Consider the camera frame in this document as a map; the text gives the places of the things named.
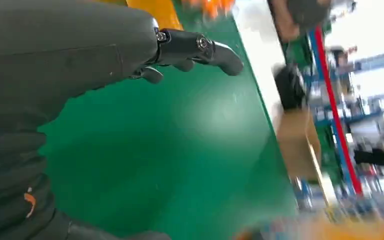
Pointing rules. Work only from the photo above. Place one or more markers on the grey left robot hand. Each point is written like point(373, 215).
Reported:
point(62, 46)

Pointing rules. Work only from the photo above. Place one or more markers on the orange drink bottle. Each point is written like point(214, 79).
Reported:
point(212, 6)
point(344, 228)

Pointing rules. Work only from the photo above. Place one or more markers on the yellow sheet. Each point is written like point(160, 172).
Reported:
point(160, 13)

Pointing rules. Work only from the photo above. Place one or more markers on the green table mat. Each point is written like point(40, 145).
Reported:
point(165, 149)

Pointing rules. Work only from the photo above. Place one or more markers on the white table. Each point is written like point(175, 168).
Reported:
point(258, 49)

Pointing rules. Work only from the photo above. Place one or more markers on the black carry case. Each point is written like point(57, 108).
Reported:
point(289, 87)

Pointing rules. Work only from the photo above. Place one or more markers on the person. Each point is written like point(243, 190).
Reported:
point(294, 16)

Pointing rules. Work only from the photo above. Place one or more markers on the open cardboard box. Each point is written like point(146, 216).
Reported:
point(296, 145)

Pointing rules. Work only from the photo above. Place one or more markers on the red and blue shelf frame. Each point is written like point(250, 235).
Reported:
point(336, 116)

